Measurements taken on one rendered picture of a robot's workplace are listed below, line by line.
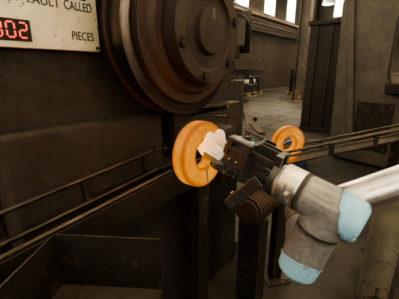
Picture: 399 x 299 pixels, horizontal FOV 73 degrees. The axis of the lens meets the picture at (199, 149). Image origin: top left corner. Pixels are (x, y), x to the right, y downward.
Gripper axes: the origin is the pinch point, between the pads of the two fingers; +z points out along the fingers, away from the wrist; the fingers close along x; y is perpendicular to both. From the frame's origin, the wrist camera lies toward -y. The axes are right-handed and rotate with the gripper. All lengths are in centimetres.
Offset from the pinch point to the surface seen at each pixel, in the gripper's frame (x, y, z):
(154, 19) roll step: -1.3, 23.7, 21.9
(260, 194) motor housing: -46, -33, -2
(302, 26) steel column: -868, 47, 324
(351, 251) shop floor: -111, -78, -43
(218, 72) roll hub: -21.2, 12.6, 14.0
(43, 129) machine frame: 21.0, -5.5, 32.5
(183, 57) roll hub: -6.3, 16.6, 15.0
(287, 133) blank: -64, -11, 1
